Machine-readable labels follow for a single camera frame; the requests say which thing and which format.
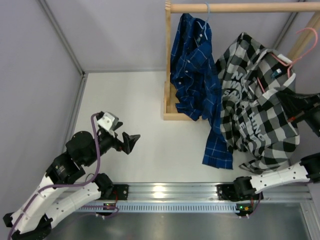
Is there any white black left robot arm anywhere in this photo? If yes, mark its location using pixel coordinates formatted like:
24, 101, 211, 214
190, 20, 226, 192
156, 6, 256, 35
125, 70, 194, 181
3, 129, 141, 240

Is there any slotted grey cable duct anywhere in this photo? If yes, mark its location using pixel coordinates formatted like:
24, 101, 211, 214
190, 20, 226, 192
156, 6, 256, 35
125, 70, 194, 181
77, 202, 240, 213

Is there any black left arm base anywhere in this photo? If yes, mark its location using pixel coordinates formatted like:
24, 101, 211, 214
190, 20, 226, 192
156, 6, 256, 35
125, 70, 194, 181
97, 184, 129, 209

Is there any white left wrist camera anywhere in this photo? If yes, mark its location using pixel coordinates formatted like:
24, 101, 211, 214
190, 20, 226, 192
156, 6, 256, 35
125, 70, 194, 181
96, 111, 123, 137

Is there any blue plaid shirt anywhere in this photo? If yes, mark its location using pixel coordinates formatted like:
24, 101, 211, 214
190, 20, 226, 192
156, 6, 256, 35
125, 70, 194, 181
170, 13, 233, 170

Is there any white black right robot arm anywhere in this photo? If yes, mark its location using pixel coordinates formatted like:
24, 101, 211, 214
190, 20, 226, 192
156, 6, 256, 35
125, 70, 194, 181
231, 90, 320, 202

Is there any pink wire hanger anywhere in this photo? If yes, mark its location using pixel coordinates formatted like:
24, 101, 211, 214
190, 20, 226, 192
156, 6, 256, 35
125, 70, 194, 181
256, 27, 318, 93

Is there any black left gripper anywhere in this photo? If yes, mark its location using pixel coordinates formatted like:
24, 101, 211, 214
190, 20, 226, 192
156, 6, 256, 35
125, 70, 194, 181
84, 121, 141, 167

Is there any wooden clothes rack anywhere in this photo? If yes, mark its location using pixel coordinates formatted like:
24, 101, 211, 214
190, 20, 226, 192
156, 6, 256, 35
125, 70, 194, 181
163, 0, 320, 122

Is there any black white checkered shirt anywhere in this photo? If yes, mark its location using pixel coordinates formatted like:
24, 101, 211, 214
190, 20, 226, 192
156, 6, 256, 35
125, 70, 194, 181
216, 32, 300, 175

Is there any light blue hanger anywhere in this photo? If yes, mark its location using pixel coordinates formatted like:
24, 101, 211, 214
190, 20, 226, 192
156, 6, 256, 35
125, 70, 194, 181
197, 2, 211, 40

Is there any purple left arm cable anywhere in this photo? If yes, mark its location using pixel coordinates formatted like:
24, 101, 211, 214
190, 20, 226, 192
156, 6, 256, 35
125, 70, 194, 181
6, 112, 120, 240

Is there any aluminium mounting rail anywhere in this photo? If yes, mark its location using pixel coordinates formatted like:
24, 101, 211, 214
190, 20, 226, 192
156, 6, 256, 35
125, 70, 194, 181
117, 182, 312, 203

